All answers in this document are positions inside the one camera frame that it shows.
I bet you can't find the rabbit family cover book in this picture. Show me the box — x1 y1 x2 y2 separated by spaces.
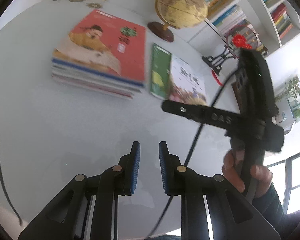
168 55 207 106

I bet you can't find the green yellow flower book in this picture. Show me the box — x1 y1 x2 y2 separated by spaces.
150 43 171 99

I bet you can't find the dark blue bird book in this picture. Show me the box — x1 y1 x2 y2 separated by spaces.
52 66 142 100

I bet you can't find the navy fairy tale horse book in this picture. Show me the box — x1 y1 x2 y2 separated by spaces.
52 57 145 88

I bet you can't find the salmon red poetry book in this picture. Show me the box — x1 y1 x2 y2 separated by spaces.
52 10 146 83

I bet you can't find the person right hand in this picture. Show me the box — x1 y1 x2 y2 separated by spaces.
221 151 274 199

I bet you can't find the red tassel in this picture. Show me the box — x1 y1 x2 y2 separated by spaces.
211 70 223 87

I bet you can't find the glass vase with dried flowers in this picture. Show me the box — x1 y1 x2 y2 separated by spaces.
275 75 300 102

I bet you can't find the embroidered round fan on stand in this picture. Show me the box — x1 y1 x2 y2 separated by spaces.
202 23 259 76

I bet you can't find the white blue book row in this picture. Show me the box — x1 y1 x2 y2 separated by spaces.
213 5 268 56

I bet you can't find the white bookshelf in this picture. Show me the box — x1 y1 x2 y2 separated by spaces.
106 0 300 55

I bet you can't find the yellow desk globe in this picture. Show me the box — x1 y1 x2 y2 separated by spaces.
147 0 209 42

